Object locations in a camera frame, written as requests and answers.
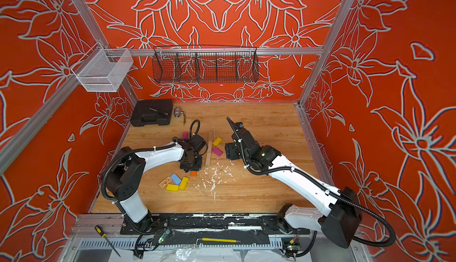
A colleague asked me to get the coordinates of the black plastic tool case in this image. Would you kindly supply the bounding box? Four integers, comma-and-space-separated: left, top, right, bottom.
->
130, 99, 173, 127

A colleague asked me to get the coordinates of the yellow black screwdriver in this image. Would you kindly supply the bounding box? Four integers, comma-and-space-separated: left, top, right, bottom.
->
95, 225, 121, 257

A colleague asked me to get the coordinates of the printed wooden block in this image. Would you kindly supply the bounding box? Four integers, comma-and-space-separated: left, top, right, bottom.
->
159, 177, 173, 188

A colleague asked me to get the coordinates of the black wire basket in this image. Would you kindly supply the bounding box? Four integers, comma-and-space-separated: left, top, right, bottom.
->
152, 46, 260, 84

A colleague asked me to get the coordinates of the natural wood block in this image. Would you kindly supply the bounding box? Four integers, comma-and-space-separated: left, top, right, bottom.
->
205, 153, 211, 166
207, 140, 213, 157
208, 130, 215, 142

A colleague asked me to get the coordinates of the white mesh basket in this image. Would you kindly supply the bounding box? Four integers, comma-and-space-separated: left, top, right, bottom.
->
70, 42, 134, 93

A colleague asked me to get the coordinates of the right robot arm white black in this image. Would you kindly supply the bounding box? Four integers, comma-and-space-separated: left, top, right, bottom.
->
227, 118, 397, 248

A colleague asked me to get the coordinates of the yellow block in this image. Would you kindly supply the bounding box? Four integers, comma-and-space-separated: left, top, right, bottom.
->
179, 177, 190, 190
213, 137, 223, 146
166, 184, 179, 192

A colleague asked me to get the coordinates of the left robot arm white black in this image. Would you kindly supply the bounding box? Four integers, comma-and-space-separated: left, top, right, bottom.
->
100, 120, 209, 235

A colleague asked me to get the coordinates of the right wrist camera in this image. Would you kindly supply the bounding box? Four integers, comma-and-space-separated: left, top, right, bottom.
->
226, 117, 248, 142

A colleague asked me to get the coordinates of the yellow pencil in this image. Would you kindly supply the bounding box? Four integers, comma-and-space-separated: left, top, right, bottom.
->
202, 238, 239, 243

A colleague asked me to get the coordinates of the blue block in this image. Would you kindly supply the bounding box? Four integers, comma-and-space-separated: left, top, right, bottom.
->
170, 174, 182, 186

